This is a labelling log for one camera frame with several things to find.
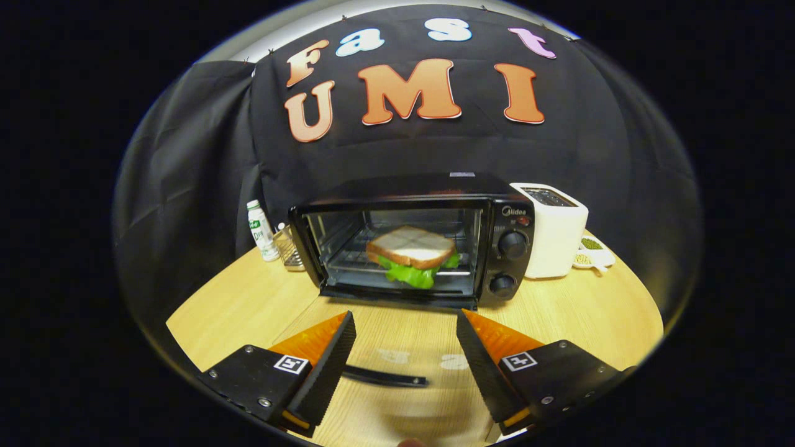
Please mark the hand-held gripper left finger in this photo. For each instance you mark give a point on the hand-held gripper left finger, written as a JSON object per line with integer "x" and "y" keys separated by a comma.
{"x": 329, "y": 372}

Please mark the white bottle green label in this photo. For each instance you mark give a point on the white bottle green label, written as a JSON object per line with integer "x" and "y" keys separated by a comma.
{"x": 262, "y": 233}

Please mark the sandwich with lettuce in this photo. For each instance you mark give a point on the sandwich with lettuce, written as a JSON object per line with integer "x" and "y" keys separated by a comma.
{"x": 410, "y": 245}

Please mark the black backdrop cloth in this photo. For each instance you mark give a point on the black backdrop cloth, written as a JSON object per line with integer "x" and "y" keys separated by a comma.
{"x": 205, "y": 161}

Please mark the white divided bean dish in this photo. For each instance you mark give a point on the white divided bean dish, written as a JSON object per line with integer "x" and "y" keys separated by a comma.
{"x": 593, "y": 256}

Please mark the white toaster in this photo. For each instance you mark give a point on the white toaster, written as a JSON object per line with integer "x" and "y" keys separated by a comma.
{"x": 556, "y": 242}

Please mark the black toaster oven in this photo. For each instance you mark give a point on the black toaster oven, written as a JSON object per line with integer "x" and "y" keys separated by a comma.
{"x": 435, "y": 186}

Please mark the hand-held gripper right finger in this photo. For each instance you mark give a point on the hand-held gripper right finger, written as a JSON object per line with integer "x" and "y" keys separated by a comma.
{"x": 487, "y": 379}

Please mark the small metal rack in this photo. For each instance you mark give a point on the small metal rack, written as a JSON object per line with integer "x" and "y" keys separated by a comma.
{"x": 290, "y": 251}

